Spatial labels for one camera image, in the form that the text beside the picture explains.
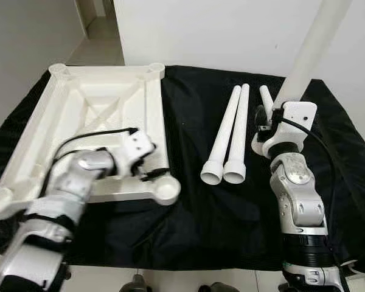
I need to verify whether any grey robot foot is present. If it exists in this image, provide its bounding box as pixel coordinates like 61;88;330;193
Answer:
120;275;150;292
200;282;232;292

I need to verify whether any white plastic children table top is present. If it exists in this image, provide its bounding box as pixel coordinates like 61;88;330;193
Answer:
0;63;182;221

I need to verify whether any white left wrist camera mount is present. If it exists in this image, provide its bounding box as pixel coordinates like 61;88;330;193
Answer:
113;129;156;177

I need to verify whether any black fabric table cover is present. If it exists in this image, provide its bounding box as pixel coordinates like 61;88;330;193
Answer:
0;64;365;271

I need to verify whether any grey left robot foot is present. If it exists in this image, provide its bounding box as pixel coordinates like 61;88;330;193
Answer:
120;275;150;292

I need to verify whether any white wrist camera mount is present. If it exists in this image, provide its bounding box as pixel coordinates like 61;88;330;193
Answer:
251;101;318;158
113;129;156;177

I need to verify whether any grey right robot foot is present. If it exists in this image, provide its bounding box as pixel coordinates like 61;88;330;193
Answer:
200;282;232;292

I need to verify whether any white plastic screw-in table leg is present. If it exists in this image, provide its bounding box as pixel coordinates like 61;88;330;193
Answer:
273;0;352;109
259;85;276;116
223;83;251;184
200;85;242;186

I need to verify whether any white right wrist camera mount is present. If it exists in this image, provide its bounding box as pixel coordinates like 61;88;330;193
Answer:
251;101;318;158

